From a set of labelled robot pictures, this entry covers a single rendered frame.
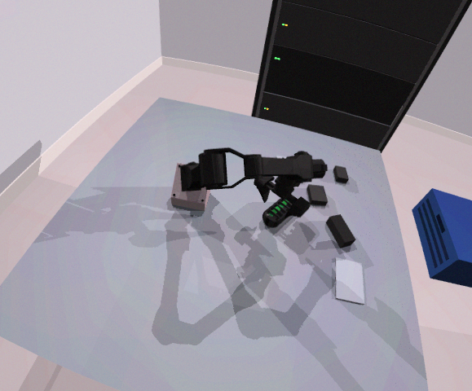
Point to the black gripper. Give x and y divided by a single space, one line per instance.
283 190

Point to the dark grey controller unit with green rocker switches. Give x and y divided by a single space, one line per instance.
275 215

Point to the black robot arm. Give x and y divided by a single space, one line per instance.
211 171

